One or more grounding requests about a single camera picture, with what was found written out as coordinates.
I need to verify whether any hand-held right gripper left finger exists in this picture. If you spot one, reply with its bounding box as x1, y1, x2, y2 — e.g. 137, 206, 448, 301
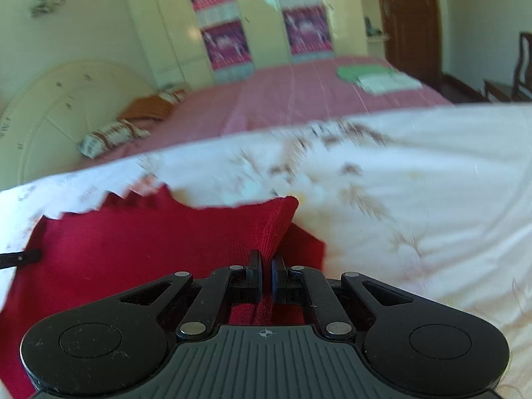
118, 250, 264, 340

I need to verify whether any red knit sweater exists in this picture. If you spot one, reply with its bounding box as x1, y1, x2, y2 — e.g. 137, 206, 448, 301
0, 185, 327, 399

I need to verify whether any white folded cloth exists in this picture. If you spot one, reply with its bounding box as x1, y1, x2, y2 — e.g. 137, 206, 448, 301
356, 71, 424, 95

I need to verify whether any brown white patterned pillow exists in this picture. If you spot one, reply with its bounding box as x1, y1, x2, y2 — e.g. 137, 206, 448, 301
79, 118, 151, 159

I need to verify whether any cream round headboard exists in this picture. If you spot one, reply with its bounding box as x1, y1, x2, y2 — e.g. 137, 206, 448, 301
0, 60, 155, 192

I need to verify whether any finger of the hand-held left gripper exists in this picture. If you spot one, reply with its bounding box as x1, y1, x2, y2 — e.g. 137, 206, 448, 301
0, 249, 42, 270

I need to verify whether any cream wardrobe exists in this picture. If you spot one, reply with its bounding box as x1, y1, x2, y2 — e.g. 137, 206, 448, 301
118, 0, 375, 89

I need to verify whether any cream corner shelf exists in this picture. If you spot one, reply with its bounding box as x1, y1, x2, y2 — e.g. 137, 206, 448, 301
357, 0, 391, 44

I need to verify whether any green folded cloth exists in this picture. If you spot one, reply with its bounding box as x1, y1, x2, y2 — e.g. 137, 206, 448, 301
336, 64, 395, 83

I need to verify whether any brown wooden door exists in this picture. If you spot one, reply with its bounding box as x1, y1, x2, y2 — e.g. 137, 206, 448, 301
372, 0, 444, 80

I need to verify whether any dark wooden chair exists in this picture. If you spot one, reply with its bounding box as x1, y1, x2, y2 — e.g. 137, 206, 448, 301
483, 31, 532, 103

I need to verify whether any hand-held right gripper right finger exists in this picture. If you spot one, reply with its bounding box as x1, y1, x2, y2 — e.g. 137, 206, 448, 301
271, 255, 413, 340

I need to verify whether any white floral bed sheet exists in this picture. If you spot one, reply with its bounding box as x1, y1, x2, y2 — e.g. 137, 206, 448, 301
0, 104, 532, 399

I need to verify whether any orange striped pillow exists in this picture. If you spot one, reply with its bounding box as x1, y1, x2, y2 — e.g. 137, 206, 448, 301
117, 89, 188, 122

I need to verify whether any pink bed sheet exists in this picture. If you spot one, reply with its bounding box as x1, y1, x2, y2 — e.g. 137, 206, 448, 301
72, 54, 454, 172

